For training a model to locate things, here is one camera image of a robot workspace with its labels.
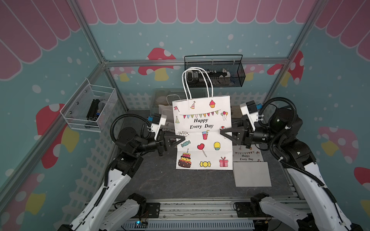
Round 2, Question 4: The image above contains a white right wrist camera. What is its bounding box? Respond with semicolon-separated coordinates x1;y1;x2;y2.
240;101;264;131

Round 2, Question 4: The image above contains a clear plastic storage box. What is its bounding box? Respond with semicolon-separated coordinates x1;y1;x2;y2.
150;88;207;112

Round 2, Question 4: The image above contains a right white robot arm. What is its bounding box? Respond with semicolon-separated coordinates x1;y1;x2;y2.
220;97;362;231

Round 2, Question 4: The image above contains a metal base rail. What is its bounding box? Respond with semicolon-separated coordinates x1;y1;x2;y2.
117;197;292;231

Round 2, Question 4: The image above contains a white paper gift bag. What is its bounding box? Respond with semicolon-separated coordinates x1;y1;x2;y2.
233;145;272;187

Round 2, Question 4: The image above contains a black wire mesh wall basket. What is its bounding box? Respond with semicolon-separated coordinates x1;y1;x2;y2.
184;54;246;88

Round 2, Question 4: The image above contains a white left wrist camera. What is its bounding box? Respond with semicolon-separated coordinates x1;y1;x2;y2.
147;114;167;141

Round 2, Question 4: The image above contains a white wire wall basket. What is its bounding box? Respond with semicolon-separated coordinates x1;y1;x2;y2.
60;79;118;132

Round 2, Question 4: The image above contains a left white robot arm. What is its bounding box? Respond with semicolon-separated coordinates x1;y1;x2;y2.
59;114;185;231

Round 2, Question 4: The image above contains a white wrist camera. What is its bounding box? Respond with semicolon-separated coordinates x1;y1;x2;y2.
240;101;264;131
147;114;167;141

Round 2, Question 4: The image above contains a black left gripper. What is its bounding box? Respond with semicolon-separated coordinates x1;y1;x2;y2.
133;131;185;157

